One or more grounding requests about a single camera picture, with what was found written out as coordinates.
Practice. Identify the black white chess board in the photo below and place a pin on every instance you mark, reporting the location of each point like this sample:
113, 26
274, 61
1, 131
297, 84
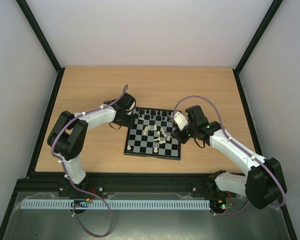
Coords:
149, 124

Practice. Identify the left black frame post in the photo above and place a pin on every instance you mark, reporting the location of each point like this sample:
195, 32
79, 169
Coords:
31, 19

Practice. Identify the right black frame post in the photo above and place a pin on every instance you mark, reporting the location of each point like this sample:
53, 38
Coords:
269, 15

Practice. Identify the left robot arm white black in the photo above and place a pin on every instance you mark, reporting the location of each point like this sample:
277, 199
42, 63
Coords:
69, 132

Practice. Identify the black frame post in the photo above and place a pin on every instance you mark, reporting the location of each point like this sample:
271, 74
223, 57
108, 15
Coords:
269, 15
31, 19

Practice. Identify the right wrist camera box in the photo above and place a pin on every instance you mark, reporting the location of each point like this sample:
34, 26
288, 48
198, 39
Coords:
180, 120

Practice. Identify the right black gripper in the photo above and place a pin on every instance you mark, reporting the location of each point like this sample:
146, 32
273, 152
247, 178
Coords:
179, 136

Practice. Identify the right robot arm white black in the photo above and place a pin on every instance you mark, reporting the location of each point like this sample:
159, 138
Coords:
262, 181

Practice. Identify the transparent plastic sheet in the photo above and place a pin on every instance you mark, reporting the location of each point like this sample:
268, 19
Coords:
241, 221

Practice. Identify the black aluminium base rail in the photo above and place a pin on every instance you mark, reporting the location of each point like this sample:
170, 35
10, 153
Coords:
199, 185

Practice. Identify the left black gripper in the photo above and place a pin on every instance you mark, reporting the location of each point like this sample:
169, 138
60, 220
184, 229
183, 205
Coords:
130, 124

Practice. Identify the grey slotted cable duct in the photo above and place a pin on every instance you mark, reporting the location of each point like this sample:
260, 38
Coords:
63, 204

